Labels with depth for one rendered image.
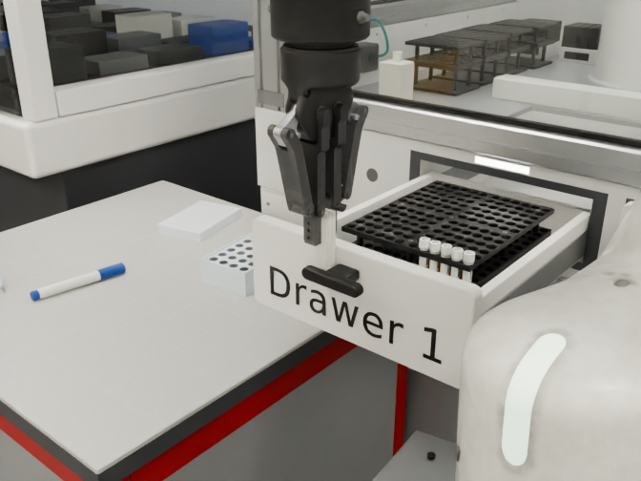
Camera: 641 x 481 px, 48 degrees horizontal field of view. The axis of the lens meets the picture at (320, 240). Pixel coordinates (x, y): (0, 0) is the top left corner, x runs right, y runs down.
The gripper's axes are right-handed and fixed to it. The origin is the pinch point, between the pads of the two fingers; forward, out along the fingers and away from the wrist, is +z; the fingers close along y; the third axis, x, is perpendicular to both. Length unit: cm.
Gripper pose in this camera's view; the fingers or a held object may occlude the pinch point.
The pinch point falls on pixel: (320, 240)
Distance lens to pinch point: 75.3
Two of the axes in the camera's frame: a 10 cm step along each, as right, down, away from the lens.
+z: 0.0, 9.1, 4.1
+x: 7.7, 2.6, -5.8
